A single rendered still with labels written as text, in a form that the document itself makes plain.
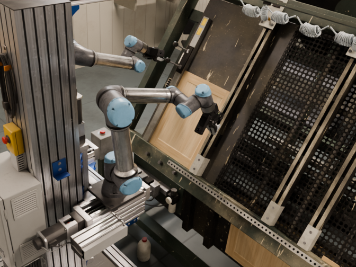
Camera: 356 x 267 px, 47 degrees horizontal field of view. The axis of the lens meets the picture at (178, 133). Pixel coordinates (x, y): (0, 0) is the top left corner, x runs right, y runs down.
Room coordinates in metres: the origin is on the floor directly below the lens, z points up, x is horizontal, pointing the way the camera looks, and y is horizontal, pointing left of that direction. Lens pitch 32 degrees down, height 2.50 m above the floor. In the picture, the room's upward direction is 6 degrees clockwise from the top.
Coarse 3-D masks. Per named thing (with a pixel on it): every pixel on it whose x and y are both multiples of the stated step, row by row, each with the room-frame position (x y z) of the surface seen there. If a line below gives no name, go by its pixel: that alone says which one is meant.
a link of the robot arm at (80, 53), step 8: (80, 48) 2.10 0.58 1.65; (80, 56) 2.07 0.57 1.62; (88, 56) 2.09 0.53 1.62; (96, 56) 2.13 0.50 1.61; (104, 56) 2.17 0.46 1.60; (112, 56) 2.21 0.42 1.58; (120, 56) 2.25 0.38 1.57; (80, 64) 2.08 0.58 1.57; (88, 64) 2.09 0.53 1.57; (96, 64) 2.13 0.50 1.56; (104, 64) 2.15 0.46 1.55; (112, 64) 2.18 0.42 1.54; (120, 64) 2.22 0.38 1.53; (128, 64) 2.25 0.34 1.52; (136, 64) 2.28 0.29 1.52; (144, 64) 2.30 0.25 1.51
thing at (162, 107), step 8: (200, 24) 2.75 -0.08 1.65; (208, 24) 2.75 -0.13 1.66; (192, 40) 2.71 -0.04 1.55; (200, 40) 2.70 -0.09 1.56; (192, 56) 2.65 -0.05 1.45; (176, 72) 2.61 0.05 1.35; (176, 80) 2.57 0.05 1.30; (160, 104) 2.51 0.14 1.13; (160, 112) 2.47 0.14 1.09; (152, 120) 2.46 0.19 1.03; (152, 128) 2.42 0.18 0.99; (144, 136) 2.41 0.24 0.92
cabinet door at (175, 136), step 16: (192, 80) 2.53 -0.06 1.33; (224, 96) 2.33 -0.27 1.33; (176, 112) 2.43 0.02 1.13; (160, 128) 2.41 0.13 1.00; (176, 128) 2.35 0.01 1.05; (192, 128) 2.30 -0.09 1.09; (160, 144) 2.33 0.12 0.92; (176, 144) 2.27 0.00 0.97; (192, 144) 2.22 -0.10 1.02; (176, 160) 2.20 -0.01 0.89; (192, 160) 2.14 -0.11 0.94
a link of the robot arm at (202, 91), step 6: (204, 84) 1.81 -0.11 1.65; (198, 90) 1.78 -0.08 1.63; (204, 90) 1.77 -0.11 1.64; (210, 90) 1.80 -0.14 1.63; (198, 96) 1.77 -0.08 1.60; (204, 96) 1.76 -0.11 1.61; (210, 96) 1.79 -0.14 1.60; (204, 102) 1.77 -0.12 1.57; (210, 102) 1.79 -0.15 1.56; (204, 108) 1.79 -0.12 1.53
